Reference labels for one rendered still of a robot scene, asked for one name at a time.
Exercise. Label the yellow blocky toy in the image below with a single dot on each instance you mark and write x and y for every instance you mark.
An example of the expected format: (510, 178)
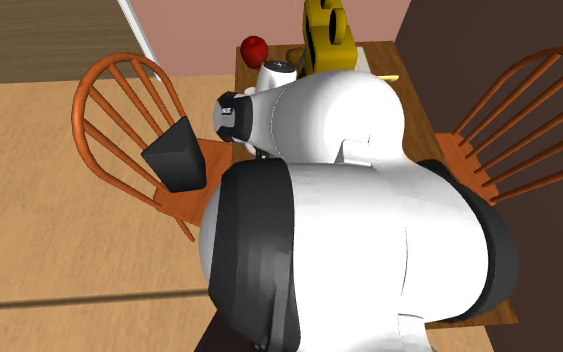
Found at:
(343, 57)

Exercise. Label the yellow thin stick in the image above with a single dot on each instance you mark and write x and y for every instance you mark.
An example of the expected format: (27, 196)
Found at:
(389, 77)

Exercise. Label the black wedge block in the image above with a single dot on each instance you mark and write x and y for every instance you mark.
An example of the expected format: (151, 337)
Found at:
(176, 158)

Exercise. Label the orange wooden spindle chair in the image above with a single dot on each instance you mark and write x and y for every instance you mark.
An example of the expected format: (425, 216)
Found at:
(188, 202)
(461, 161)

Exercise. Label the brown round thing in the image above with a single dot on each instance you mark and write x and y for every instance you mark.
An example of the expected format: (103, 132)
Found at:
(294, 55)

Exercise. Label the red apple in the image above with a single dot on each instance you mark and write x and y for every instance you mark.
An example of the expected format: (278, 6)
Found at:
(253, 50)

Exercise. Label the white flat slab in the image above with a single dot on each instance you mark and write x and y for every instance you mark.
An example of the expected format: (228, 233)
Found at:
(364, 59)

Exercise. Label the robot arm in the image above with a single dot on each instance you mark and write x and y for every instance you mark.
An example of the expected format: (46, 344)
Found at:
(359, 234)

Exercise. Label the dark robot stand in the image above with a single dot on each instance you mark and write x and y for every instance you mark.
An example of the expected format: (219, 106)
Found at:
(215, 336)

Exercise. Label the wooden table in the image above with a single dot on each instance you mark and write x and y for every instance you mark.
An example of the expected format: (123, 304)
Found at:
(420, 129)

